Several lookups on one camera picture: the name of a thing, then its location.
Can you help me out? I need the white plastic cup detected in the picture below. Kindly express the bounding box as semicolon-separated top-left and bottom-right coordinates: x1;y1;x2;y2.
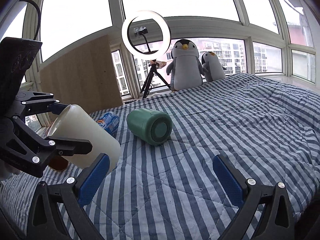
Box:
48;105;121;173

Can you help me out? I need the orange paper cup open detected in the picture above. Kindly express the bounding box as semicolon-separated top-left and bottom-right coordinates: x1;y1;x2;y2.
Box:
48;155;69;172

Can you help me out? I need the wooden board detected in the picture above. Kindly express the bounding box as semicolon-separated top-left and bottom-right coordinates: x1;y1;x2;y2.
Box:
40;35;123;114

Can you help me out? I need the blue orange soda bottle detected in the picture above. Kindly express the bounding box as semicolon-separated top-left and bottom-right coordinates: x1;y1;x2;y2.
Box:
97;112;120;137

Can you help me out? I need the blue striped quilt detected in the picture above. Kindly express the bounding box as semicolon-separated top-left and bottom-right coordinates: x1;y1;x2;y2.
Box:
0;73;320;240

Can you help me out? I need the green insulated mug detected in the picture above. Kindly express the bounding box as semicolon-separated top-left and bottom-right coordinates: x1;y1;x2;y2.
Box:
126;108;172;146

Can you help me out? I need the black tripod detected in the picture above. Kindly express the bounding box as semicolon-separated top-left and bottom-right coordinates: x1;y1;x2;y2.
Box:
140;60;171;99

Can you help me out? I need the large grey penguin plush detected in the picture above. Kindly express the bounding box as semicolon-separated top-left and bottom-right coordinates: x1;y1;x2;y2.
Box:
166;38;204;91

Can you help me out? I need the small grey penguin plush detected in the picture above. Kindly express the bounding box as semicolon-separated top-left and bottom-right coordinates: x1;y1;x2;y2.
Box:
201;51;226;82

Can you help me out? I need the phone holder camera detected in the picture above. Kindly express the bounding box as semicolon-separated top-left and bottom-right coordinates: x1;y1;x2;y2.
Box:
134;27;151;53

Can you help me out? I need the white ring light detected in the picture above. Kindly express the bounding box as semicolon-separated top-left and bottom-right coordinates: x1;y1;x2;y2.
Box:
121;10;171;60

